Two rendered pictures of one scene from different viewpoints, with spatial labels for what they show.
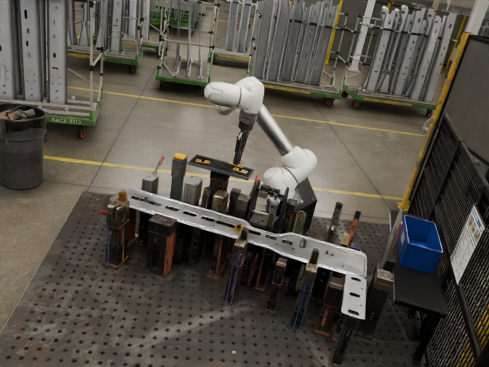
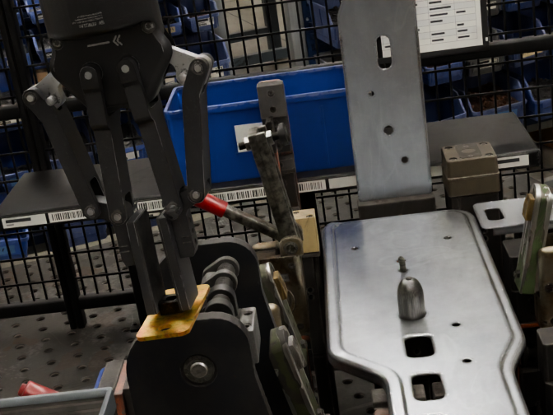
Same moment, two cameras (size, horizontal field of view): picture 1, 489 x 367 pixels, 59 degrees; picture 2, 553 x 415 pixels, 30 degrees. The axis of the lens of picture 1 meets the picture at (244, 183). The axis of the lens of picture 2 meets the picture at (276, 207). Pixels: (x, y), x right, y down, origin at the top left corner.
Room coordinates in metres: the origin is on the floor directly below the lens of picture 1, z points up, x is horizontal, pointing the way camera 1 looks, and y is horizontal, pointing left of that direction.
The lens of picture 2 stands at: (2.14, 0.74, 1.58)
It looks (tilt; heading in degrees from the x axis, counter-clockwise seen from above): 21 degrees down; 263
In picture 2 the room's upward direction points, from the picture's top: 8 degrees counter-clockwise
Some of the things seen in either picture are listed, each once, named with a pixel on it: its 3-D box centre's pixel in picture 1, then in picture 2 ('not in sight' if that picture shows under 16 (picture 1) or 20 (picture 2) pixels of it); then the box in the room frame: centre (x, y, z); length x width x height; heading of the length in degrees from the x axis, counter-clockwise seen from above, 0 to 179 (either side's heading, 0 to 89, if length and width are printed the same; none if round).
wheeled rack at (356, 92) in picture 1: (396, 67); not in sight; (9.61, -2.75, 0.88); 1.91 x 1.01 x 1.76; 100
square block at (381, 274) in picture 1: (374, 304); (476, 257); (1.66, -0.71, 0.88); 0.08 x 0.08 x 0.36; 79
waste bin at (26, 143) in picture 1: (20, 147); not in sight; (3.70, 2.16, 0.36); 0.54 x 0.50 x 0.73; 8
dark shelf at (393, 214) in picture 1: (412, 254); (262, 170); (1.95, -0.93, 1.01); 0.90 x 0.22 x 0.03; 169
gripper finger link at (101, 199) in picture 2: not in sight; (113, 230); (2.18, 0.05, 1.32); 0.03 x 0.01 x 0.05; 163
